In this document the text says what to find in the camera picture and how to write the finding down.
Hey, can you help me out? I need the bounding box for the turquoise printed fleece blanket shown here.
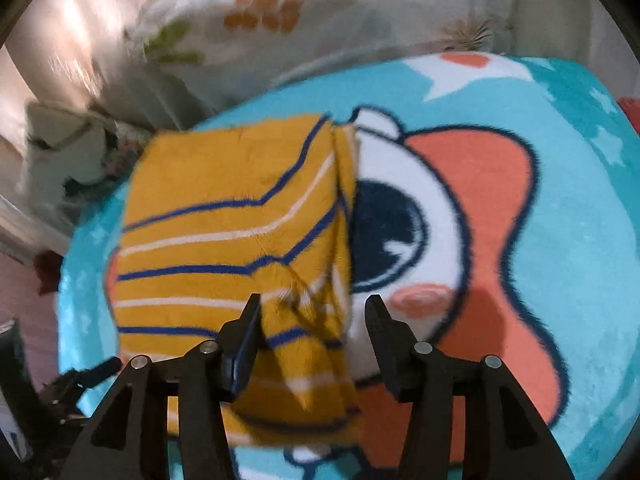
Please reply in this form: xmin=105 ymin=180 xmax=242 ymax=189
xmin=57 ymin=52 xmax=640 ymax=480

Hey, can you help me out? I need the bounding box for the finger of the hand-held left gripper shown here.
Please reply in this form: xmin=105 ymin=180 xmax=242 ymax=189
xmin=47 ymin=357 xmax=123 ymax=401

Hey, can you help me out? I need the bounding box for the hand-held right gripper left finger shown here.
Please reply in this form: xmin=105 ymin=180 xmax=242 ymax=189
xmin=60 ymin=293 xmax=262 ymax=480

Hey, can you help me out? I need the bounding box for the small red object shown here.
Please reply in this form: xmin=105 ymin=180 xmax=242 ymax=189
xmin=34 ymin=252 xmax=64 ymax=293

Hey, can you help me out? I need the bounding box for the yellow striped small shirt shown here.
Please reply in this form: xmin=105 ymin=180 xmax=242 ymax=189
xmin=109 ymin=114 xmax=363 ymax=448

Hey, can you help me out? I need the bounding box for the white floral quilt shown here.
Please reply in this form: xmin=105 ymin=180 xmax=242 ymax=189
xmin=122 ymin=0 xmax=516 ymax=126

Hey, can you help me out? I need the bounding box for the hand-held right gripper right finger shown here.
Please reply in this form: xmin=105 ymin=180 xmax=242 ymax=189
xmin=365 ymin=295 xmax=576 ymax=480

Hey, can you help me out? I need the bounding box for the white pillow with dark print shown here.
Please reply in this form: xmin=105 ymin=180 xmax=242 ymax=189
xmin=22 ymin=102 xmax=151 ymax=211

